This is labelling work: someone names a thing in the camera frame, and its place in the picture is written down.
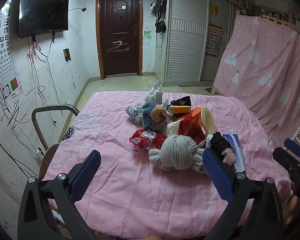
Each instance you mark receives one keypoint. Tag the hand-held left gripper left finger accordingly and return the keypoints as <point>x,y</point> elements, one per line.
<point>86,172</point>

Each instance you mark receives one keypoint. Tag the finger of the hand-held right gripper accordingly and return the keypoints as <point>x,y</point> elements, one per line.
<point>293,147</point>
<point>283,156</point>

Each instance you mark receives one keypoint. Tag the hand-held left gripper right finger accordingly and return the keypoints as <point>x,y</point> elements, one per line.
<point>217,172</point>

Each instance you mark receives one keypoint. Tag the wooden hairbrush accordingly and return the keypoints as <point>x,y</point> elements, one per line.
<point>207,120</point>

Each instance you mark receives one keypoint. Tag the pink sock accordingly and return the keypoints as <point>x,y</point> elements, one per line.
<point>230,158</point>

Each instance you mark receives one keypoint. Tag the black glove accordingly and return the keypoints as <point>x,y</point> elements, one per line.
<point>220,142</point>

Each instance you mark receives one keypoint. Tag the purple white box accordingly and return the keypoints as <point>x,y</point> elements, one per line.
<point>237,150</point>

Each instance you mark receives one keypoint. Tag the pink bedsheet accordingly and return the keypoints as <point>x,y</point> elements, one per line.
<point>115,192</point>

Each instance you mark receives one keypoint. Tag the grey knit hat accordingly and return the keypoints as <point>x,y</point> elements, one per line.
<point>175,150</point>

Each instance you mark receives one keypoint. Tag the red cloth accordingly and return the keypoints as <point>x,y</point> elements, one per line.
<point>190,130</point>

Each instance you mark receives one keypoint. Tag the orange box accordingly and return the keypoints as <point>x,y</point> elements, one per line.
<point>195,112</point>

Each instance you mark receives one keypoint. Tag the red snack packet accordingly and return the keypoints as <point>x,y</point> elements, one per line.
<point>146,140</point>

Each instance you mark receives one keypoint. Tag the grey metal chair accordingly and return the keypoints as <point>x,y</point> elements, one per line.
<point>52,107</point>

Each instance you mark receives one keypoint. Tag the orange tube bottle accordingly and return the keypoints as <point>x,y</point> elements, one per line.
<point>180,109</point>

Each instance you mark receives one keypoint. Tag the white polka dot cloth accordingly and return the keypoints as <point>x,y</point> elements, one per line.
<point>133,112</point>

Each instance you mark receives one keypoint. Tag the black pouch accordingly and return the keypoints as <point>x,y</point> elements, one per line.
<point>181,101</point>

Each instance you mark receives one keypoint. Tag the pink tree print curtain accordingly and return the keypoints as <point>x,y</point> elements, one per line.
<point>265,67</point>

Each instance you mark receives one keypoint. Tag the colourful grid poster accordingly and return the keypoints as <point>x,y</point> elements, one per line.
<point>214,40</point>

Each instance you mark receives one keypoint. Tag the white slatted wardrobe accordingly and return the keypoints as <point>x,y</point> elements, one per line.
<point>187,42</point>

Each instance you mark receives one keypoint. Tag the dark brown door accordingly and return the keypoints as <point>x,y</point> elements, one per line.
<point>120,30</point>

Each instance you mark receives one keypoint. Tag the eye chart poster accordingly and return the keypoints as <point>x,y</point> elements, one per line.
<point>2,42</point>

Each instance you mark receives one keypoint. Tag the black handbag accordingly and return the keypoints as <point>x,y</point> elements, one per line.
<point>160,26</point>

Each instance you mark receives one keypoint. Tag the yellow paper note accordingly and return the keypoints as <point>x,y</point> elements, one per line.
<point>214,9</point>

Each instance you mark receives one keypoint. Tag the bundle of black hanging bags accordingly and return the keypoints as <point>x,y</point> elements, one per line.
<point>161,5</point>

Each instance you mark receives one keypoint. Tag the wall socket box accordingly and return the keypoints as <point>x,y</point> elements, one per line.
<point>67,55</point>

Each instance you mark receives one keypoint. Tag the black wall television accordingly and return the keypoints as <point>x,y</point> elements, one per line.
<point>42,7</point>

